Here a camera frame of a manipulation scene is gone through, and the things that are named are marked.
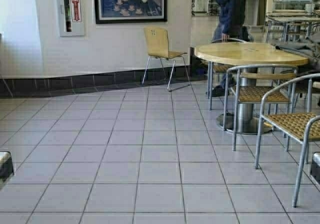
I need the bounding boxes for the light plywood chair by wall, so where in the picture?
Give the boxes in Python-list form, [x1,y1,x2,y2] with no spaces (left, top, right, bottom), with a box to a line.
[142,27,191,92]

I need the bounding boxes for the background cafe tables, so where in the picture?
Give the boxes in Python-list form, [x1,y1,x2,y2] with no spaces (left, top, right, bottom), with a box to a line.
[265,11,320,43]

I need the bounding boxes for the metal wicker armchair middle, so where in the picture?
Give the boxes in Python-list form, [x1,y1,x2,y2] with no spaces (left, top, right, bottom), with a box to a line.
[222,64,298,151]

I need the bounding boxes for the person in dark jacket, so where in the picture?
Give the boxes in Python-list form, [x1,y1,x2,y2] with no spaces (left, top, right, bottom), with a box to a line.
[205,0,248,97]

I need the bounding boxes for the round wooden cafe table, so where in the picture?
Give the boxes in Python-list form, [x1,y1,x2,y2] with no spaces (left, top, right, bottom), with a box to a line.
[194,42,309,134]

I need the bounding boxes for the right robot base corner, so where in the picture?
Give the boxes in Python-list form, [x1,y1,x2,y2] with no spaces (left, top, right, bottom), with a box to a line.
[310,152,320,184]

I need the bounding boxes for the white fire extinguisher cabinet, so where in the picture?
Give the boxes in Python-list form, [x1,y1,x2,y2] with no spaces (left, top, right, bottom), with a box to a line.
[56,0,85,37]

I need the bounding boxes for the metal wicker armchair near right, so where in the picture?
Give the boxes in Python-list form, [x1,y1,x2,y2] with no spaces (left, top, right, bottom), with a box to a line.
[254,73,320,208]

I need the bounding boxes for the framed blue poster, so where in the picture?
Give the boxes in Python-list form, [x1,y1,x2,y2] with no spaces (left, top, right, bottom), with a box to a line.
[94,0,168,24]

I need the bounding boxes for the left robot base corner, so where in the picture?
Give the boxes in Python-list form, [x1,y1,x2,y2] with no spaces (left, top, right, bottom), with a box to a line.
[0,151,15,189]

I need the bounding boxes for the metal wicker armchair behind table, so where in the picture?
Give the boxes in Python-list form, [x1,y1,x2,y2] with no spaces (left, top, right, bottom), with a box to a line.
[206,37,248,111]

